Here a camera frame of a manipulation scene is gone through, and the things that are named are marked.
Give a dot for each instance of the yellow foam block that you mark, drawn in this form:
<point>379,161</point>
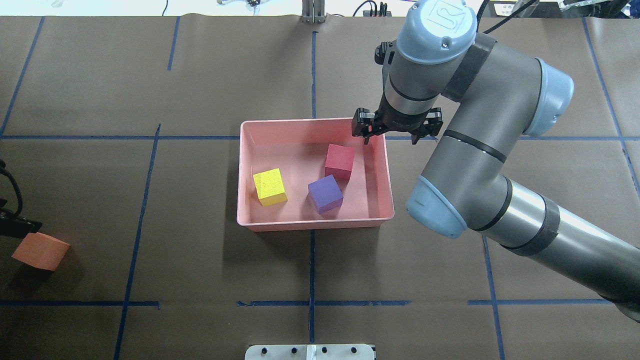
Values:
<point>270,188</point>

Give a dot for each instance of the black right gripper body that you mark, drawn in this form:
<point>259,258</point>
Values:
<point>398,123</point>

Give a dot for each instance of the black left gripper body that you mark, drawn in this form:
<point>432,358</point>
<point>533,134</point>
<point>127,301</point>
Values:
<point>6,223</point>

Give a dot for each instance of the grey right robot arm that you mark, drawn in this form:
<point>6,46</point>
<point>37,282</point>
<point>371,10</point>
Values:
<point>440,75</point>

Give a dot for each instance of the pink plastic bin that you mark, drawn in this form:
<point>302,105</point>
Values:
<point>298,148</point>

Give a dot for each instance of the red foam block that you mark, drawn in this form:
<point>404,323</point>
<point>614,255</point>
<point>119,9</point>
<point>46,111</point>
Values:
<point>339,161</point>

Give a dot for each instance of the aluminium frame post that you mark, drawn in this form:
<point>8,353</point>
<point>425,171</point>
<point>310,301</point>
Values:
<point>313,11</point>

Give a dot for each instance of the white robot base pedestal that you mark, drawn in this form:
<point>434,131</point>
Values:
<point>340,351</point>

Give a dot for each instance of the purple foam block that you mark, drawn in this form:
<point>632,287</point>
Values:
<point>325,194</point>

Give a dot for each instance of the brown paper table cover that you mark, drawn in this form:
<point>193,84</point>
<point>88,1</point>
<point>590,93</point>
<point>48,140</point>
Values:
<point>123,134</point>

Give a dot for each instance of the orange foam block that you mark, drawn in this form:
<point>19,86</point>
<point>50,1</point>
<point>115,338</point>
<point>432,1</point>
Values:
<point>41,251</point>

